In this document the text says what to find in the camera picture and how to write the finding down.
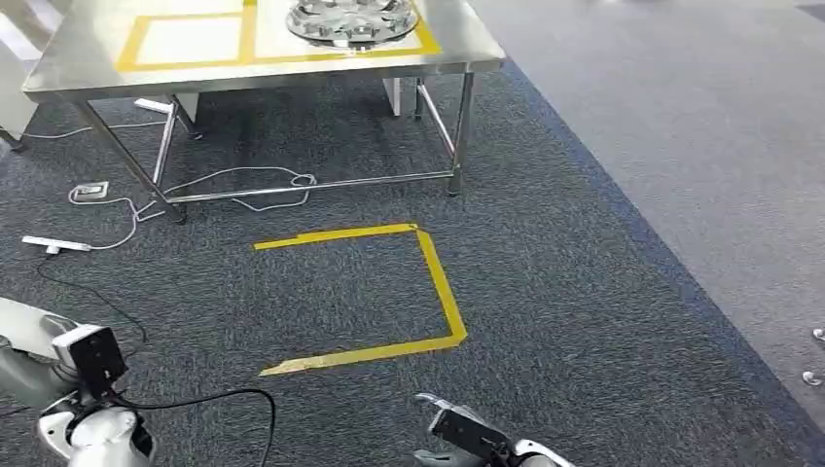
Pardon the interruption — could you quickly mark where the silver wheel hubcap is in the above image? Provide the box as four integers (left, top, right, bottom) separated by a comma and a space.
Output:
285, 0, 420, 52

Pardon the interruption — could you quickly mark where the white power strip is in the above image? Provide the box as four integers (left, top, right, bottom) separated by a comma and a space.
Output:
20, 234, 92, 256

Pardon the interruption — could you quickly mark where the steel table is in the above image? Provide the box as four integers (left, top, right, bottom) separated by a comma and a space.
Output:
22, 0, 507, 226

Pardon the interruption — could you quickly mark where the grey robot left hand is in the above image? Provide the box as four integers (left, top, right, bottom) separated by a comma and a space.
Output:
0, 296, 82, 413

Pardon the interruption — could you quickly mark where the white floor socket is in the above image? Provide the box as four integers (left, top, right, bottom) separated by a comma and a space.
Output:
69, 181, 111, 203

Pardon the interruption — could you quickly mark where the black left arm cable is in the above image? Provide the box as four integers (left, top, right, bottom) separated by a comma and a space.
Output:
112, 386, 278, 467

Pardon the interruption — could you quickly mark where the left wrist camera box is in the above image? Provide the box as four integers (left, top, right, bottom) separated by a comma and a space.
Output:
51, 324, 128, 402

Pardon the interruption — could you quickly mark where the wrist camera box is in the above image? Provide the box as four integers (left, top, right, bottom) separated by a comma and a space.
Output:
51, 324, 128, 402
413, 393, 512, 464

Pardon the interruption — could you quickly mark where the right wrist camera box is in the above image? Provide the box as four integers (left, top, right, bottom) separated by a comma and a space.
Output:
413, 393, 512, 464

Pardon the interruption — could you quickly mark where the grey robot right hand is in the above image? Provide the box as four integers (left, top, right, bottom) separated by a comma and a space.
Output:
412, 449, 475, 467

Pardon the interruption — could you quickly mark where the black floor cable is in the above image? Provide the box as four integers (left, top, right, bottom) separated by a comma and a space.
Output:
35, 251, 150, 346

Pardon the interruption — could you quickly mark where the white floor cable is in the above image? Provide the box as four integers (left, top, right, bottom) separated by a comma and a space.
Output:
135, 165, 318, 224
67, 187, 160, 253
22, 121, 170, 140

